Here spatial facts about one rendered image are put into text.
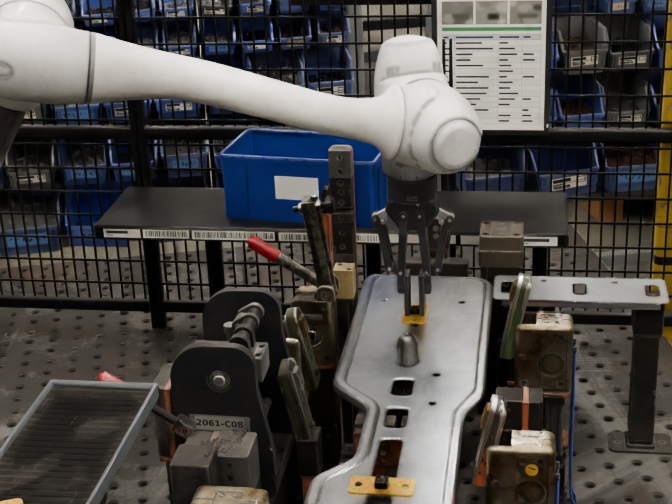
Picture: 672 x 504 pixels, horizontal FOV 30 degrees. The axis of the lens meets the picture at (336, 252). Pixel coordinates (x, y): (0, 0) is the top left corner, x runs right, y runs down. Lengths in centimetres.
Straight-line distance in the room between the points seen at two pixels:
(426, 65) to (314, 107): 21
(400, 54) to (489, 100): 64
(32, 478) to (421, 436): 57
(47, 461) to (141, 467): 85
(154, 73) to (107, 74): 7
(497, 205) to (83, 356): 92
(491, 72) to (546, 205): 28
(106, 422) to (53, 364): 117
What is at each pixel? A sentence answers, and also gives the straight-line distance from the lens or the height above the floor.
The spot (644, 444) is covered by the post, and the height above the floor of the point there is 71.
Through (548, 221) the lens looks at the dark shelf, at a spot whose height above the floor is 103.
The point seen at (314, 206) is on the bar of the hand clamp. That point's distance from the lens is 195.
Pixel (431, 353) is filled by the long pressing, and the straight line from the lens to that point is 194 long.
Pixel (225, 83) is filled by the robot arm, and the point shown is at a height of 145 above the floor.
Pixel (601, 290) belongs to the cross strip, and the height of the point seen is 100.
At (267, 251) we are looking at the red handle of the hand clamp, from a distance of 201.
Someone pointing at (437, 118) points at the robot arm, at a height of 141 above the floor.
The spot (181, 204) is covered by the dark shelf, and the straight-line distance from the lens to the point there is 251.
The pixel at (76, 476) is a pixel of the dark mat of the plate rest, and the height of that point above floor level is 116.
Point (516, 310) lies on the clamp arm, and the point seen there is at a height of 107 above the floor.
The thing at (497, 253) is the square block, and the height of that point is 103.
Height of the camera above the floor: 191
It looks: 23 degrees down
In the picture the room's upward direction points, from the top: 3 degrees counter-clockwise
